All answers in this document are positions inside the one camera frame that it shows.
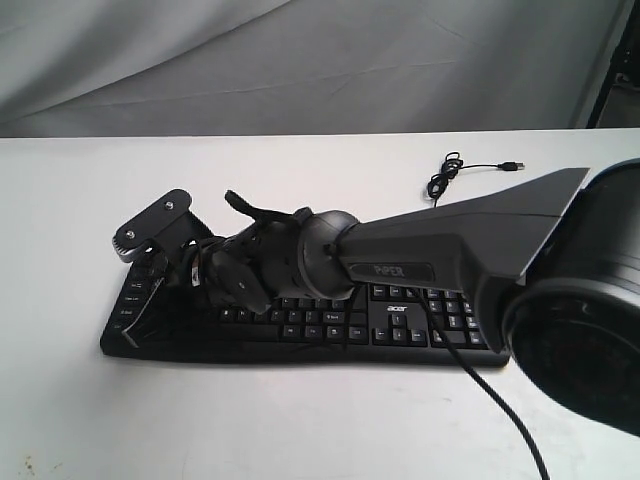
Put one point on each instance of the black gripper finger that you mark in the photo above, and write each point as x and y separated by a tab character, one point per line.
139	289

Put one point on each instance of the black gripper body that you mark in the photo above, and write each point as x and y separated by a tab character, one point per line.
251	269

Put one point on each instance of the black acer keyboard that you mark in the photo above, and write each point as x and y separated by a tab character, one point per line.
378	324

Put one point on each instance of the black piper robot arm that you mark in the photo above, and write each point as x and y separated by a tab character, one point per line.
545	273

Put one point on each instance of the grey backdrop cloth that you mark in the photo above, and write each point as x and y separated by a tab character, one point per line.
173	68

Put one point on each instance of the black tripod stand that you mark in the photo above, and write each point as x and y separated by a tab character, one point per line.
617	61

